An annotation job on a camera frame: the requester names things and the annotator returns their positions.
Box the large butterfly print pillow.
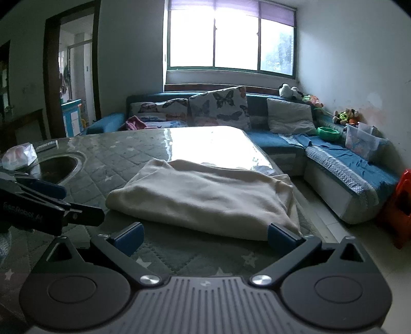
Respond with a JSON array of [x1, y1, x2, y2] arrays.
[[189, 86, 251, 132]]

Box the pile of plush toys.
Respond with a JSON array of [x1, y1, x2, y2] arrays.
[[332, 108, 360, 126]]

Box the blue sofa cover cloth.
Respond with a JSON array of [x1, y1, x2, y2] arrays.
[[294, 133, 400, 190]]

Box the plain grey pillow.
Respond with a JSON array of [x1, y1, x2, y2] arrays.
[[266, 98, 317, 135]]

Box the plastic tissue pack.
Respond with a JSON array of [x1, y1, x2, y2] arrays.
[[2, 144, 38, 170]]

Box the blue and white toy cabinet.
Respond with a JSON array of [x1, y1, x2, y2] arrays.
[[61, 99, 82, 138]]

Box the green framed window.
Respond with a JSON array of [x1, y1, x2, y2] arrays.
[[165, 0, 297, 79]]

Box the dark wooden door frame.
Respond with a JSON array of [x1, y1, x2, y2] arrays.
[[43, 6, 101, 140]]

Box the long butterfly print pillow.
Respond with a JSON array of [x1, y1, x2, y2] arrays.
[[130, 99, 190, 122]]

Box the blue corner sofa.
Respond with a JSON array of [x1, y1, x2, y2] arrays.
[[86, 91, 402, 225]]

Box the white lace sofa cover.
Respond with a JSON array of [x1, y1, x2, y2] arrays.
[[305, 146, 379, 206]]

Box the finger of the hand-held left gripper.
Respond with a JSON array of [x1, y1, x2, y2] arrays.
[[0, 170, 67, 203], [62, 203, 105, 227]]

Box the green plastic basin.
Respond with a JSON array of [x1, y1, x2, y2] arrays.
[[317, 127, 341, 141]]

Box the dark wooden furniture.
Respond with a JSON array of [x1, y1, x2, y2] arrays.
[[0, 109, 45, 155]]

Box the table with quilted cover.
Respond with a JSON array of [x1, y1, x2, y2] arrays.
[[0, 126, 322, 334]]

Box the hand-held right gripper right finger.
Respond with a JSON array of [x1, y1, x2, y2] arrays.
[[249, 222, 370, 287]]

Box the clear plastic storage box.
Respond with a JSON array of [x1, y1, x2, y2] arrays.
[[344, 122, 389, 161]]

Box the hanging clothes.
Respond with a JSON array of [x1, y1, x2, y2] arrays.
[[59, 64, 73, 97]]

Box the pink cloth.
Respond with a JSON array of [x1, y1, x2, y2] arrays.
[[124, 116, 148, 131]]

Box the cream knit garment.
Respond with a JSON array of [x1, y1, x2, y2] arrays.
[[105, 158, 302, 241]]

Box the black and white plush toy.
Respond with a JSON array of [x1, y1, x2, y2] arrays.
[[279, 83, 304, 101]]

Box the round metal table insert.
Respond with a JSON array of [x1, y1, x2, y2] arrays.
[[30, 152, 87, 185]]

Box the red plastic stool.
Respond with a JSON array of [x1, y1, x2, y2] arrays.
[[377, 170, 411, 249]]

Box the brown wooden ledge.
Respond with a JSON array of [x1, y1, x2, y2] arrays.
[[164, 83, 280, 95]]

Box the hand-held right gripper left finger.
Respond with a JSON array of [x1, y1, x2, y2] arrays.
[[45, 221, 161, 287]]

